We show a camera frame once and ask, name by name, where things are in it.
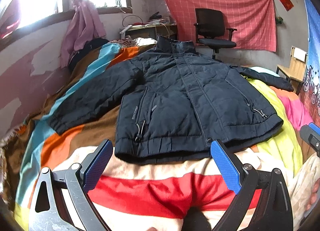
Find red checked wall cloth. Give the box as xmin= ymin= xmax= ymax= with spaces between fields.
xmin=165 ymin=0 xmax=277 ymax=52

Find red paper wall decoration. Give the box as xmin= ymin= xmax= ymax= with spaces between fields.
xmin=279 ymin=0 xmax=294 ymax=11

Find black office chair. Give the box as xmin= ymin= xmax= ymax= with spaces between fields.
xmin=194 ymin=8 xmax=237 ymax=59

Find colourful striped bed blanket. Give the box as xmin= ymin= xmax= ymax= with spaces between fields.
xmin=1 ymin=39 xmax=319 ymax=230

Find dark navy padded jacket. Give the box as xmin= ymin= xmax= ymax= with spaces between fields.
xmin=47 ymin=37 xmax=293 ymax=165

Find blue patterned door curtain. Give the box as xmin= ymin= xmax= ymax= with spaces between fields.
xmin=300 ymin=0 xmax=320 ymax=126

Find pink curtain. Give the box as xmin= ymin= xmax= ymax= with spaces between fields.
xmin=60 ymin=0 xmax=106 ymax=68

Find wooden chair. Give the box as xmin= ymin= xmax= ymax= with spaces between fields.
xmin=276 ymin=46 xmax=308 ymax=95

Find white cloth on chair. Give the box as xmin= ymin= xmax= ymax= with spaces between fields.
xmin=293 ymin=47 xmax=308 ymax=63

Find wooden desk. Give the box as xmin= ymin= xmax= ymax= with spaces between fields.
xmin=121 ymin=23 xmax=178 ymax=40

